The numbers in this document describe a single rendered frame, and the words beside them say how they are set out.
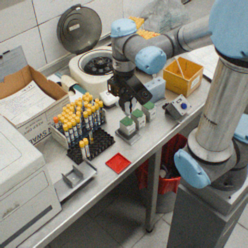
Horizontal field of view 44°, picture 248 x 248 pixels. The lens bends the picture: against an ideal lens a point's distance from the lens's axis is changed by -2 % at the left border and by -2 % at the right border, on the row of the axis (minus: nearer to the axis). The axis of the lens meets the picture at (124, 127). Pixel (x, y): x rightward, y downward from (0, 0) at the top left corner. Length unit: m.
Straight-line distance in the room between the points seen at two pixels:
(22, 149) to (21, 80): 0.62
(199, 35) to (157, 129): 0.53
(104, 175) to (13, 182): 0.40
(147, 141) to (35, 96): 0.51
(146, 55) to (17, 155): 0.43
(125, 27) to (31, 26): 0.62
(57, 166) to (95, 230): 0.89
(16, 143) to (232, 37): 0.59
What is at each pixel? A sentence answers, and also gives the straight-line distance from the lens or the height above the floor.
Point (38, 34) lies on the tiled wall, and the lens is 1.48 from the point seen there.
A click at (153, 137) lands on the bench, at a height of 0.87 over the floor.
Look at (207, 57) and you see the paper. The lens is 1.67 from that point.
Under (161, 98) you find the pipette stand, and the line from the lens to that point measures 1.38.
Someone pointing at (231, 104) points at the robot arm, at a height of 1.37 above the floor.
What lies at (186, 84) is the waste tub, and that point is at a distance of 1.37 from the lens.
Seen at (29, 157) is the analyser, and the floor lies 1.18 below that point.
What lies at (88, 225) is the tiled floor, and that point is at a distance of 2.02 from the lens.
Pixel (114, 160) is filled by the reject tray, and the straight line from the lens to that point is 1.16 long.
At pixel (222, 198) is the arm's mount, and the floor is 0.95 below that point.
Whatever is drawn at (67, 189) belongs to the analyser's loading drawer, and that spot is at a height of 0.92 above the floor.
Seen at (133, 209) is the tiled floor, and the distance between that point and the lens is 2.05.
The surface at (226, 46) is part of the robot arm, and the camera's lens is 0.57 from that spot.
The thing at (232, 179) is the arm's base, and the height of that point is 1.00.
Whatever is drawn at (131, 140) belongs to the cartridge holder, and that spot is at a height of 0.89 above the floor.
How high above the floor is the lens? 1.80
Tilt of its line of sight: 47 degrees down
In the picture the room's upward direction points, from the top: 2 degrees counter-clockwise
